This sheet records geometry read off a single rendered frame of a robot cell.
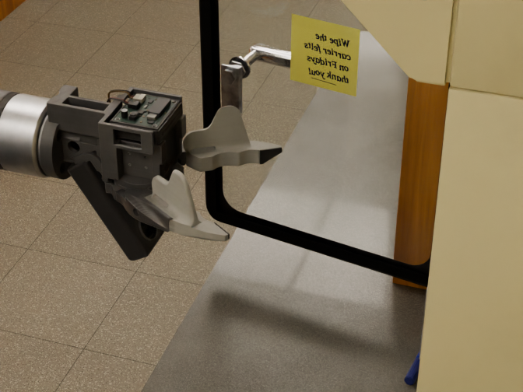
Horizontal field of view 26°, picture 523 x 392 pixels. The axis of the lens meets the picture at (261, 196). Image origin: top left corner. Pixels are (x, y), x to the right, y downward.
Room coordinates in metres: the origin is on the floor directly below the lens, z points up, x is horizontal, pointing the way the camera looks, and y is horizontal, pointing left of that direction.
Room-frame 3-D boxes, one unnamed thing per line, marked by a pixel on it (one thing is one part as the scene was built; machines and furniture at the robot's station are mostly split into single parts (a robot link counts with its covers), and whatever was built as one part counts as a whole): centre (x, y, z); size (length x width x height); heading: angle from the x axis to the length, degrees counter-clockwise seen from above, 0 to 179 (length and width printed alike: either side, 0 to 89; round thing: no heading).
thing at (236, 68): (1.07, 0.03, 1.18); 0.02 x 0.02 x 0.06; 62
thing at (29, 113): (0.92, 0.21, 1.22); 0.08 x 0.05 x 0.08; 161
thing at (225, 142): (0.92, 0.03, 1.22); 0.09 x 0.03 x 0.06; 107
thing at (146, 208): (0.84, 0.10, 1.20); 0.09 x 0.05 x 0.02; 35
